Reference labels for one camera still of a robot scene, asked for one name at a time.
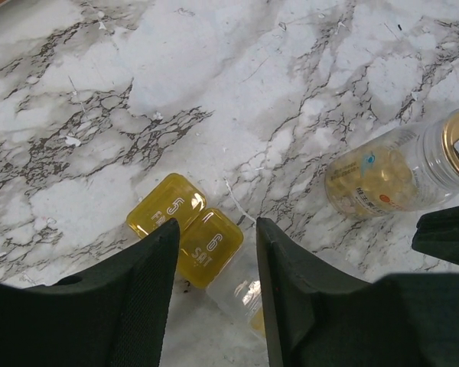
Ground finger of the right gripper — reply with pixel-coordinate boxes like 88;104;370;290
412;206;459;265

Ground clear pill bottle gold lid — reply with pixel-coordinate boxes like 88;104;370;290
324;109;459;219

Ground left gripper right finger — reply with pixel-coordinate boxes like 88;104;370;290
256;218;459;366

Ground yellow weekly pill organizer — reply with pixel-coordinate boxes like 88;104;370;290
126;173;265;338

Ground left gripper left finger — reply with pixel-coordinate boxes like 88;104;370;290
0;219;180;366

